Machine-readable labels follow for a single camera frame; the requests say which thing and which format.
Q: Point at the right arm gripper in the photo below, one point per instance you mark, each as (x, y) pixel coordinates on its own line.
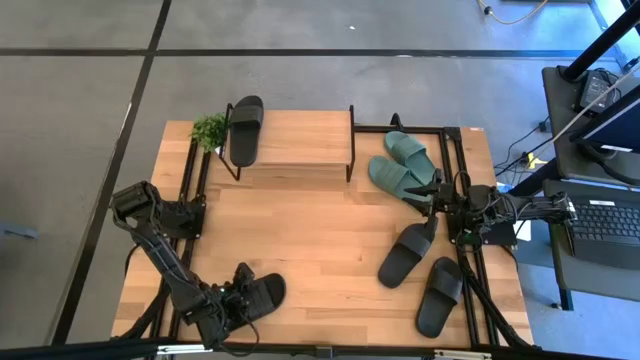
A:
(447, 201)

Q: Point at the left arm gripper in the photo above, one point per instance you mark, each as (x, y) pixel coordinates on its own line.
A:
(232, 305)

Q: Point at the black slide sandal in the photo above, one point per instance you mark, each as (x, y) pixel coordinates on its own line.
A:
(245, 135)
(405, 257)
(270, 295)
(439, 300)

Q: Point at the green slide sandal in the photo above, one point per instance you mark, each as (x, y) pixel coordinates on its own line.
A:
(407, 150)
(392, 177)

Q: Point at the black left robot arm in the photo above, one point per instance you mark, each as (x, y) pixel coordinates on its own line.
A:
(165, 260)

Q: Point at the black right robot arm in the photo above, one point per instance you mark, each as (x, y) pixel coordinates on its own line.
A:
(530, 206)

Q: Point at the grey side desk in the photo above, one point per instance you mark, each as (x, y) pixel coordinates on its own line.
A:
(562, 150)

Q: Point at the green plant in white pot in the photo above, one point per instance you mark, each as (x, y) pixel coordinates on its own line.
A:
(209, 131)

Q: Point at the black laptop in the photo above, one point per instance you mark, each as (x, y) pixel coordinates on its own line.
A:
(605, 225)

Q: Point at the black power adapter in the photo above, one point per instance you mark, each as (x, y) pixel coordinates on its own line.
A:
(595, 87)

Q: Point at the black monitor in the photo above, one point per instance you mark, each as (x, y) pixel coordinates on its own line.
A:
(615, 125)

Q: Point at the black slanted pole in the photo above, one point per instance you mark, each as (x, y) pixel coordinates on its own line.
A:
(600, 42)

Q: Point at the black frame crossbar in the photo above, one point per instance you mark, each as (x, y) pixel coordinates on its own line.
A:
(300, 351)

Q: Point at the silver metal bracket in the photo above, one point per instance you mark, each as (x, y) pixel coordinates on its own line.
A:
(185, 349)
(462, 355)

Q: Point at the wooden shelf with black frame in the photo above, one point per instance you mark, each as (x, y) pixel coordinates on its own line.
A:
(305, 137)

